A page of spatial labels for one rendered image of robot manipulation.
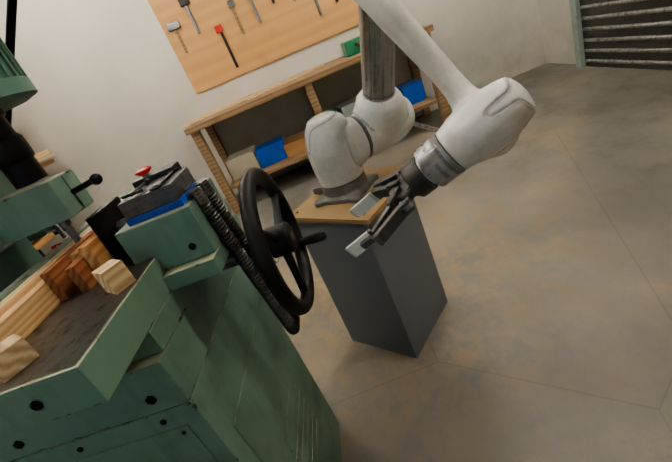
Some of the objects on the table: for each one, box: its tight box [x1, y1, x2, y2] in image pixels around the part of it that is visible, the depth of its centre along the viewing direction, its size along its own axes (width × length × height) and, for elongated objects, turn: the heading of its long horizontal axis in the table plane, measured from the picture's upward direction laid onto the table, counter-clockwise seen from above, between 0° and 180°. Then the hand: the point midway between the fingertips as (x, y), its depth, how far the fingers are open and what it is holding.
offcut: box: [0, 333, 40, 383], centre depth 46 cm, size 4×4×3 cm
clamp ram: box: [85, 196, 128, 261], centre depth 68 cm, size 9×8×9 cm
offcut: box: [92, 259, 136, 295], centre depth 56 cm, size 3×4×4 cm
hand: (355, 229), depth 83 cm, fingers open, 13 cm apart
